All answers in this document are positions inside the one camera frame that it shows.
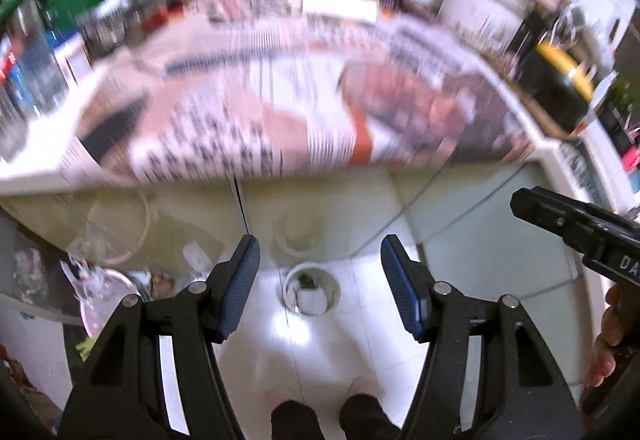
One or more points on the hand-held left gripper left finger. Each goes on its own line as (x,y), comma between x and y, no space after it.
(237,290)

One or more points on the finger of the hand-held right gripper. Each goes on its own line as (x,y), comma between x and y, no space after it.
(542,215)

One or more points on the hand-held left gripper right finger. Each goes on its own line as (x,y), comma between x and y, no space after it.
(402,290)

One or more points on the translucent white plastic cup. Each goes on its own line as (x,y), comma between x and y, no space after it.
(325,282)

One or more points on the person's right hand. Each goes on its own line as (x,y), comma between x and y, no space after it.
(610,335)

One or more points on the pink basin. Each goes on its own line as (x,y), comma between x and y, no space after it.
(107,300)

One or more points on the black and yellow appliance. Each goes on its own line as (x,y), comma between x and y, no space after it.
(555,84)

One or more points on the green potted plant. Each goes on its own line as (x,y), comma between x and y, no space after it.
(622,99)

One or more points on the person's left leg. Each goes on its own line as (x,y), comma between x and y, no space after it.
(295,420)

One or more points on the clear plastic bag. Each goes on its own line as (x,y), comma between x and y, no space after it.
(85,280)

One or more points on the printed tablecloth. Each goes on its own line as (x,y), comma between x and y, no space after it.
(280,109)

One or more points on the white rice cooker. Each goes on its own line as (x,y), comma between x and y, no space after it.
(482,4)

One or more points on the white flat box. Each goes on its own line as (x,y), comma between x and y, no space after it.
(340,4)

